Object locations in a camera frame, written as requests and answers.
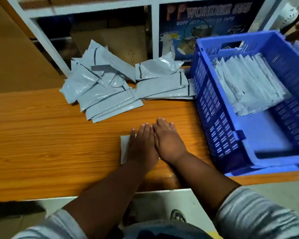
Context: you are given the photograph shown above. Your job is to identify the person's right hand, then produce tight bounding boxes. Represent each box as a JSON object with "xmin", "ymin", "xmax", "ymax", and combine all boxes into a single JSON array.
[{"xmin": 152, "ymin": 118, "xmax": 188, "ymax": 165}]

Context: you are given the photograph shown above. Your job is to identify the person's left hand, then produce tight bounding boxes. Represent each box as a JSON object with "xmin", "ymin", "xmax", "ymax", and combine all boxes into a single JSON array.
[{"xmin": 128, "ymin": 123, "xmax": 160, "ymax": 170}]

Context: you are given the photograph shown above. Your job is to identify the white packet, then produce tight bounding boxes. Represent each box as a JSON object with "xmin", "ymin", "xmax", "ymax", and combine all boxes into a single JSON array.
[{"xmin": 120, "ymin": 134, "xmax": 137, "ymax": 165}]

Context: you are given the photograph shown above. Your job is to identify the person's left forearm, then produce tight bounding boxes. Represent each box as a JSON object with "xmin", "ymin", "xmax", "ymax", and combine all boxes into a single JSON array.
[{"xmin": 62, "ymin": 157, "xmax": 160, "ymax": 239}]

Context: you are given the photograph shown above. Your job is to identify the person's right forearm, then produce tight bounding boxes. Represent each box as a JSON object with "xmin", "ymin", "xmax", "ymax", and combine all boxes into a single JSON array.
[{"xmin": 164, "ymin": 151, "xmax": 242, "ymax": 220}]

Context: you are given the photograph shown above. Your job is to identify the flat grey poly bag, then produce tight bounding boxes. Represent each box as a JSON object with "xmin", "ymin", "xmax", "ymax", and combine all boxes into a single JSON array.
[
  {"xmin": 141, "ymin": 78, "xmax": 197, "ymax": 100},
  {"xmin": 135, "ymin": 71, "xmax": 190, "ymax": 99}
]

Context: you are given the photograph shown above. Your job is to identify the pile of grey mailers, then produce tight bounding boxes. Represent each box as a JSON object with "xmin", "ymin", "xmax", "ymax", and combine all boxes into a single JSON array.
[{"xmin": 59, "ymin": 39, "xmax": 144, "ymax": 124}]

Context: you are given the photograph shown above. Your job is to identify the puffy grey poly bag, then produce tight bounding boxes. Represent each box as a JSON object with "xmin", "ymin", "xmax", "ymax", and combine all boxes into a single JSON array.
[{"xmin": 135, "ymin": 52, "xmax": 181, "ymax": 81}]

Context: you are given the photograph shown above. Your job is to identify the grey sandal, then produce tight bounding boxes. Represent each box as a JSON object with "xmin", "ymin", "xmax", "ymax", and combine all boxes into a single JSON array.
[{"xmin": 170, "ymin": 209, "xmax": 187, "ymax": 223}]

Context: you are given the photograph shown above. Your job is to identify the brown cardboard box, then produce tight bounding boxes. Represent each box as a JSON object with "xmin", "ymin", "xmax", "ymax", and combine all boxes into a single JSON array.
[{"xmin": 70, "ymin": 25, "xmax": 149, "ymax": 67}]

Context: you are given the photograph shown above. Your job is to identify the blue plastic crate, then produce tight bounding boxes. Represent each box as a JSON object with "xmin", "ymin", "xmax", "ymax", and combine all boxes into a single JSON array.
[{"xmin": 189, "ymin": 30, "xmax": 299, "ymax": 174}]

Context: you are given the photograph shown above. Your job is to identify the blue jeans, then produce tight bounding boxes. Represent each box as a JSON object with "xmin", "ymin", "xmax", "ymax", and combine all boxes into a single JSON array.
[{"xmin": 122, "ymin": 220, "xmax": 213, "ymax": 239}]

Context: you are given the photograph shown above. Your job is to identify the row of white packets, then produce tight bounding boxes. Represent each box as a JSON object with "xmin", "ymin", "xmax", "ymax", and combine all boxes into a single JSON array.
[{"xmin": 214, "ymin": 53, "xmax": 292, "ymax": 117}]

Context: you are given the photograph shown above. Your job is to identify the blue printed tape carton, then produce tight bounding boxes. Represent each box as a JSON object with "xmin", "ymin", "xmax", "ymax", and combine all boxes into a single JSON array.
[{"xmin": 158, "ymin": 0, "xmax": 267, "ymax": 67}]

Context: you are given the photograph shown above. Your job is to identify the grey striped shirt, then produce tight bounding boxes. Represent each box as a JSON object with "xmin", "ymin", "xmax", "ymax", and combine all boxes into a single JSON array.
[{"xmin": 12, "ymin": 186, "xmax": 299, "ymax": 239}]

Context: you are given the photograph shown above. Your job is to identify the large brown cardboard sheet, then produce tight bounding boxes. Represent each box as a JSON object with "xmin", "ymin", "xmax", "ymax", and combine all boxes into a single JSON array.
[{"xmin": 0, "ymin": 0, "xmax": 66, "ymax": 94}]

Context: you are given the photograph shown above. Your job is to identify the white round perforated object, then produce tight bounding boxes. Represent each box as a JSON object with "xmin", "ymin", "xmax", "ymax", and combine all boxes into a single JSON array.
[{"xmin": 280, "ymin": 0, "xmax": 299, "ymax": 28}]

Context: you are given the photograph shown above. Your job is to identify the white shelf frame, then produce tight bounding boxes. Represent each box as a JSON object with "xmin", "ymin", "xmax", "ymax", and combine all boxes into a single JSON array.
[{"xmin": 4, "ymin": 0, "xmax": 291, "ymax": 78}]

